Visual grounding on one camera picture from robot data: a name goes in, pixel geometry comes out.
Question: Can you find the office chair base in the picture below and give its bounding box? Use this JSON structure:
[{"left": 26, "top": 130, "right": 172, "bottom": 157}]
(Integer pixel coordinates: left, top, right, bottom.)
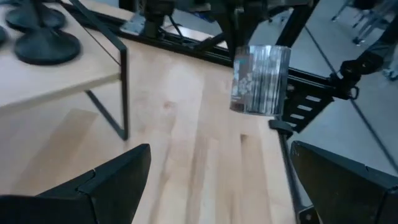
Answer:
[{"left": 331, "top": 0, "right": 392, "bottom": 47}]

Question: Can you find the grey metal mounting plate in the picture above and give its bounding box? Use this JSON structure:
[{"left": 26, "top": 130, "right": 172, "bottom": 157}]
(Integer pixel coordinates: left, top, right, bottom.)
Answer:
[{"left": 119, "top": 14, "right": 147, "bottom": 35}]

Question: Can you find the candle jar with grey wax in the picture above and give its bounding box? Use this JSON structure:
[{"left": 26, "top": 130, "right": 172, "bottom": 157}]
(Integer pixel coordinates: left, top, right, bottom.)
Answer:
[{"left": 229, "top": 44, "right": 292, "bottom": 118}]

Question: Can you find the wooden shelf riser black frame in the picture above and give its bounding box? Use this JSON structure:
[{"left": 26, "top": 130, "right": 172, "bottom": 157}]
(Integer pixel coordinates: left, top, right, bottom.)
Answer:
[{"left": 0, "top": 0, "right": 130, "bottom": 141}]

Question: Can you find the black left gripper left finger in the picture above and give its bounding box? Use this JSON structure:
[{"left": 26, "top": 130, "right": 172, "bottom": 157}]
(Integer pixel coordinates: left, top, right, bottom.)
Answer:
[{"left": 0, "top": 143, "right": 152, "bottom": 224}]

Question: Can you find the black desk caster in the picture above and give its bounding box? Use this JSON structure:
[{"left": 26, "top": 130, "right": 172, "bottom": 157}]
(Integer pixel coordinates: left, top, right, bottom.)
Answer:
[{"left": 329, "top": 51, "right": 385, "bottom": 101}]

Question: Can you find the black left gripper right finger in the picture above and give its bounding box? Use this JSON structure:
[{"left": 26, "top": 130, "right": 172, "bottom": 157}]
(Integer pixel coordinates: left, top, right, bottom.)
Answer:
[{"left": 290, "top": 140, "right": 398, "bottom": 224}]

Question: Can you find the black slotted bracket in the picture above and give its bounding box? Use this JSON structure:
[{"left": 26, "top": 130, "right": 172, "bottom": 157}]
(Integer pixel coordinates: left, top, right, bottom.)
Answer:
[{"left": 281, "top": 90, "right": 334, "bottom": 134}]

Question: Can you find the black aluminium table frame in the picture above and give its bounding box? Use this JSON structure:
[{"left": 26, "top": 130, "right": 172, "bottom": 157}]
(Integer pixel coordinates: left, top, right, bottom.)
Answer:
[{"left": 60, "top": 0, "right": 340, "bottom": 224}]

